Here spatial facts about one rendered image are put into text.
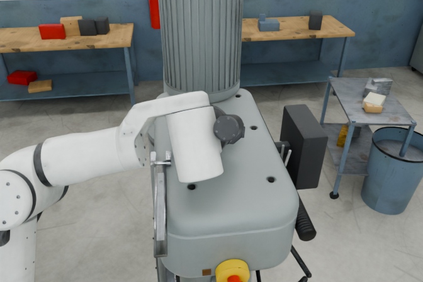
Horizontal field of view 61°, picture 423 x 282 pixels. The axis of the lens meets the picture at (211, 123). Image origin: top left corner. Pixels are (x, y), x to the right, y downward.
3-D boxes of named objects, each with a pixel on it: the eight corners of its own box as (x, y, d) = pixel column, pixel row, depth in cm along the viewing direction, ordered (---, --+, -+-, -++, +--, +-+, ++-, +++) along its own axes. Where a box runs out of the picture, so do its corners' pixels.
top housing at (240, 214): (299, 270, 67) (311, 211, 59) (159, 287, 65) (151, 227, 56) (246, 131, 107) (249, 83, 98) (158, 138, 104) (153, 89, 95)
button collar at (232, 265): (248, 286, 65) (251, 266, 61) (216, 291, 64) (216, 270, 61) (247, 277, 66) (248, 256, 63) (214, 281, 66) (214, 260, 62)
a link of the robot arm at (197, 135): (184, 172, 60) (165, 187, 48) (172, 109, 60) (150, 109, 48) (251, 160, 58) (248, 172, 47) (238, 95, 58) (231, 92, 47)
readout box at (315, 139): (321, 188, 117) (333, 136, 105) (294, 191, 116) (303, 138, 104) (300, 151, 133) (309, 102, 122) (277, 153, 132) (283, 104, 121)
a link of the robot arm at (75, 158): (128, 121, 57) (11, 145, 57) (107, 126, 46) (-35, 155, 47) (141, 186, 57) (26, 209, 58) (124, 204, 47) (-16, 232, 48)
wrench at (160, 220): (174, 256, 51) (174, 252, 51) (146, 259, 51) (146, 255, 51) (170, 153, 72) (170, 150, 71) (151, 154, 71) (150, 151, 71)
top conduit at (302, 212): (315, 241, 68) (318, 228, 66) (294, 243, 68) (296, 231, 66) (259, 116, 105) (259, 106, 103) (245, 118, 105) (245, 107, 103)
